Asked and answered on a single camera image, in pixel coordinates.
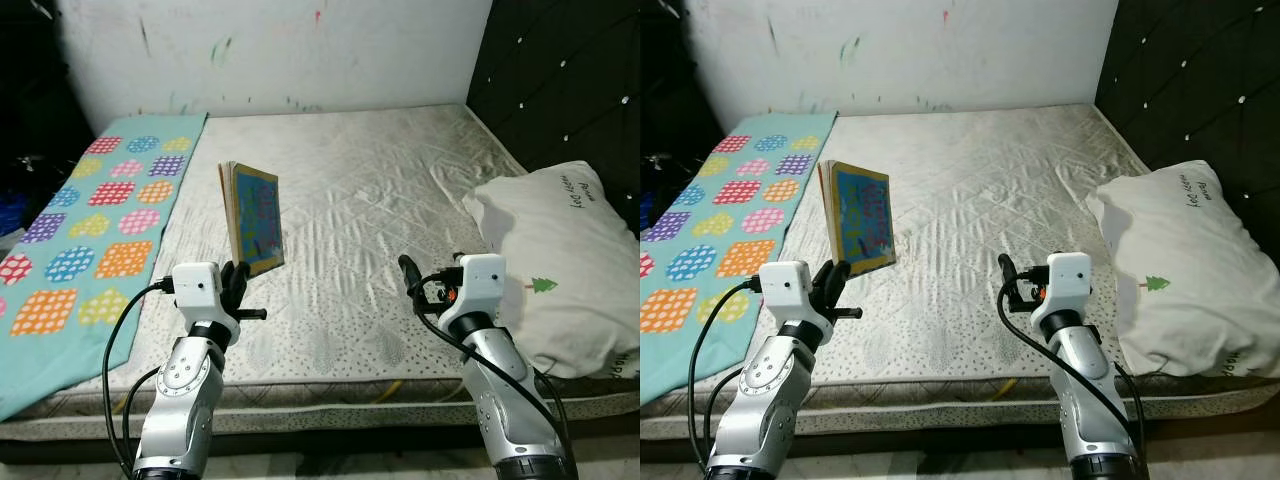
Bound colourful children's picture book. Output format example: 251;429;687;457
818;160;898;276
218;160;286;278

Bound white pillow with green tree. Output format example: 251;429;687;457
1085;160;1280;379
463;160;641;381

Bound grey quilted spotted mattress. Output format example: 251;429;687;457
640;103;1280;441
0;103;641;443

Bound teal blanket with colourful patches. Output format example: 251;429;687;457
640;112;839;409
0;112;209;421

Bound black cluttered shelf unit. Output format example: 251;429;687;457
0;0;101;236
640;0;726;231

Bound black tufted headboard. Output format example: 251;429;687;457
466;0;641;216
1095;0;1280;211

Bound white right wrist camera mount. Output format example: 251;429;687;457
458;254;507;331
1045;252;1093;326

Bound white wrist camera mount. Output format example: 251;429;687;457
760;260;831;326
172;262;241;326
1045;252;1093;326
458;254;507;331

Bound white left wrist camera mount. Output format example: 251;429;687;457
172;262;241;326
760;260;831;326

